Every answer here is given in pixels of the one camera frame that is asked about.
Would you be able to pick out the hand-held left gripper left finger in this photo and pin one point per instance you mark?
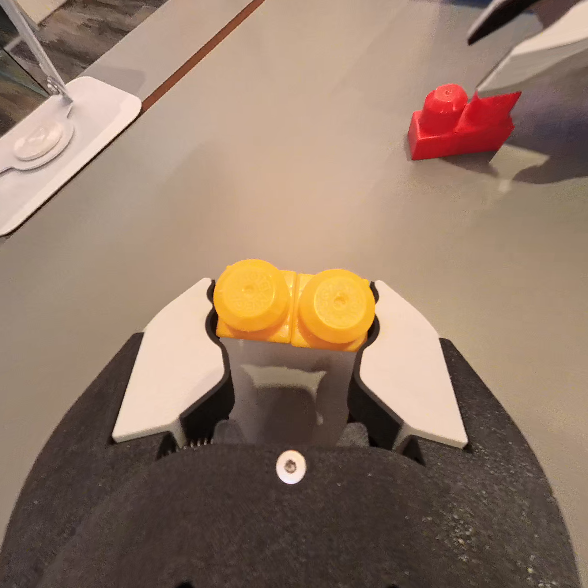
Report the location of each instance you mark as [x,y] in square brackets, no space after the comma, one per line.
[165,377]

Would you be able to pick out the red mega block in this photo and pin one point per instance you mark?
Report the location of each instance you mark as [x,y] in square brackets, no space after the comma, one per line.
[459,129]

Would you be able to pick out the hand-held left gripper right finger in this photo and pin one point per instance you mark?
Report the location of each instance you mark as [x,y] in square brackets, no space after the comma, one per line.
[413,377]

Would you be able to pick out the yellow mega block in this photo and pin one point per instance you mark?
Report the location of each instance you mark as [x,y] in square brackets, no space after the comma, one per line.
[335,308]
[253,299]

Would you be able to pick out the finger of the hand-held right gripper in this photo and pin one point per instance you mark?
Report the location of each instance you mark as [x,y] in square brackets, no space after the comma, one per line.
[510,11]
[551,60]

